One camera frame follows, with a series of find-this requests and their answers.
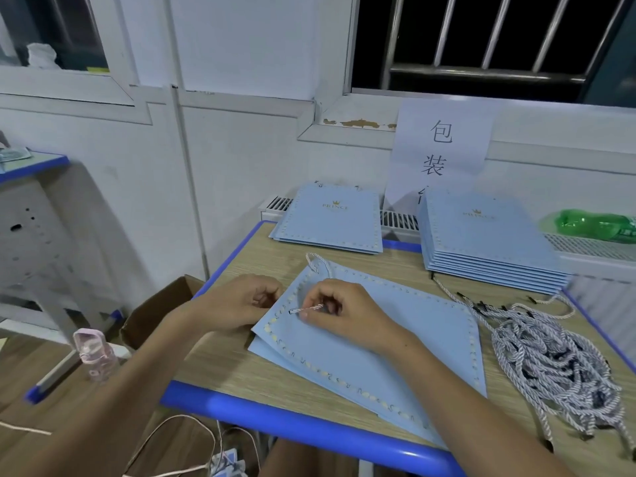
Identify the person's left hand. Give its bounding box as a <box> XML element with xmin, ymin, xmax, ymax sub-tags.
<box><xmin>182</xmin><ymin>274</ymin><xmax>286</xmax><ymax>335</ymax></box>

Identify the person's right hand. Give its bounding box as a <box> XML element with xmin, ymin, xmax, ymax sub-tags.
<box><xmin>297</xmin><ymin>278</ymin><xmax>409</xmax><ymax>356</ymax></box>

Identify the white black-tipped rope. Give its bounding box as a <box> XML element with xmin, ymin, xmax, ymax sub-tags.
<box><xmin>290</xmin><ymin>253</ymin><xmax>339</xmax><ymax>317</ymax></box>

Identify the stack of blue paper bags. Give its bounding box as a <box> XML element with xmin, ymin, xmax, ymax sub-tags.
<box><xmin>417</xmin><ymin>188</ymin><xmax>572</xmax><ymax>296</ymax></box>

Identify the pile of white twisted ropes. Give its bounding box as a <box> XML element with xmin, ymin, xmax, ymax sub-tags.
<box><xmin>432</xmin><ymin>276</ymin><xmax>636</xmax><ymax>458</ymax></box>

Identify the person's left forearm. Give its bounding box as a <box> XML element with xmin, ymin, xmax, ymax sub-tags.
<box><xmin>25</xmin><ymin>307</ymin><xmax>215</xmax><ymax>477</ymax></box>

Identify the person's right forearm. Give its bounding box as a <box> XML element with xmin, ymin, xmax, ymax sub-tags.
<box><xmin>382</xmin><ymin>327</ymin><xmax>578</xmax><ymax>477</ymax></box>

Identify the person's leg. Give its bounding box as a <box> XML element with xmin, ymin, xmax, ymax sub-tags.
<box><xmin>260</xmin><ymin>437</ymin><xmax>359</xmax><ymax>477</ymax></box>

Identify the blue-edged wooden desk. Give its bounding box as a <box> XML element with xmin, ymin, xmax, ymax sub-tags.
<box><xmin>161</xmin><ymin>221</ymin><xmax>636</xmax><ymax>477</ymax></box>

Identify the brown cardboard box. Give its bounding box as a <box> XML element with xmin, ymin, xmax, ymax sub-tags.
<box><xmin>119</xmin><ymin>275</ymin><xmax>205</xmax><ymax>350</ymax></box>

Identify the pink water bottle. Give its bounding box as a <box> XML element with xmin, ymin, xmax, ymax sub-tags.
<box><xmin>72</xmin><ymin>327</ymin><xmax>121</xmax><ymax>384</ymax></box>

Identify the white power strip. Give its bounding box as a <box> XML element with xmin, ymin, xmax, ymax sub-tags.
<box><xmin>209</xmin><ymin>449</ymin><xmax>250</xmax><ymax>477</ymax></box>

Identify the white paper sign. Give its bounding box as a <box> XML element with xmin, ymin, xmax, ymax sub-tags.
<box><xmin>384</xmin><ymin>99</ymin><xmax>498</xmax><ymax>209</ymax></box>

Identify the grey metal desk blue edge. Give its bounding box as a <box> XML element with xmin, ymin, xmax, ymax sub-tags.
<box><xmin>0</xmin><ymin>148</ymin><xmax>127</xmax><ymax>405</ymax></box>

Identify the green plastic bottle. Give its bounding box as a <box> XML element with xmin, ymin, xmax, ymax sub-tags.
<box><xmin>555</xmin><ymin>209</ymin><xmax>636</xmax><ymax>244</ymax></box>

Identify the metal window grille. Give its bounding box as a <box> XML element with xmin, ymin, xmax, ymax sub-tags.
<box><xmin>350</xmin><ymin>0</ymin><xmax>627</xmax><ymax>105</ymax></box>

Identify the white framed window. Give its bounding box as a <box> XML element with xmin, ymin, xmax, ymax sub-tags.
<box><xmin>0</xmin><ymin>0</ymin><xmax>152</xmax><ymax>123</ymax></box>

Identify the small white container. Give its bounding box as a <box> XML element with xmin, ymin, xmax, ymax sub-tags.
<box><xmin>26</xmin><ymin>42</ymin><xmax>61</xmax><ymax>70</ymax></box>

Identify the white cable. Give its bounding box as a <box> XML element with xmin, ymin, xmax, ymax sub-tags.
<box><xmin>0</xmin><ymin>412</ymin><xmax>240</xmax><ymax>477</ymax></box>

